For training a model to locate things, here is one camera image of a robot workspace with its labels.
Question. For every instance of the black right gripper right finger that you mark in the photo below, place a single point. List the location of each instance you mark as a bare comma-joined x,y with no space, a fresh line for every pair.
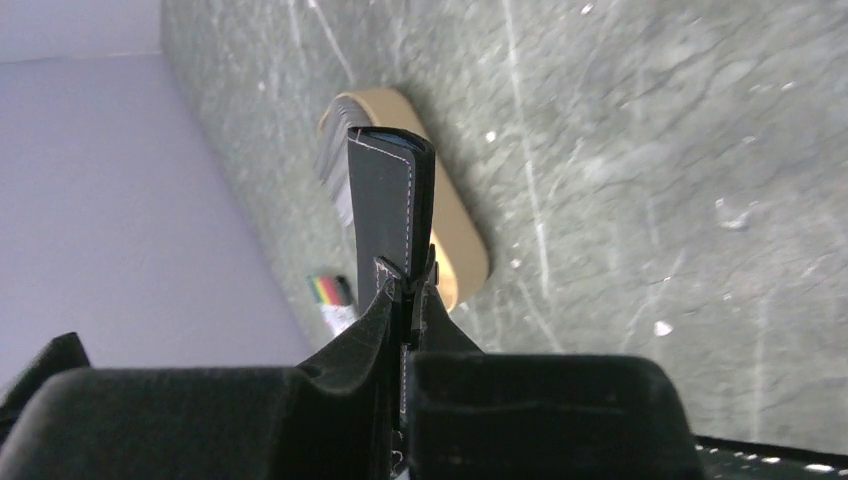
471,415

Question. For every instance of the beige oval tray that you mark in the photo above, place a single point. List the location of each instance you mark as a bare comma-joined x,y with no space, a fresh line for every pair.
462,257

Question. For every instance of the rainbow striped card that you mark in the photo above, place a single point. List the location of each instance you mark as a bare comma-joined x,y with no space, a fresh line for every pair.
335,301

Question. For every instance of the stack of cards in tray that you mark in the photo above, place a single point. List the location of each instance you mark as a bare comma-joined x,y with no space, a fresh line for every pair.
331,166

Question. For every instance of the black leather card holder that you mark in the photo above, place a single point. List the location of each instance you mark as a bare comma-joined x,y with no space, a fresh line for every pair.
392,180

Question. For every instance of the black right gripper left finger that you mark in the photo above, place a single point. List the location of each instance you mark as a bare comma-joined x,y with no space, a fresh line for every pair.
330,417

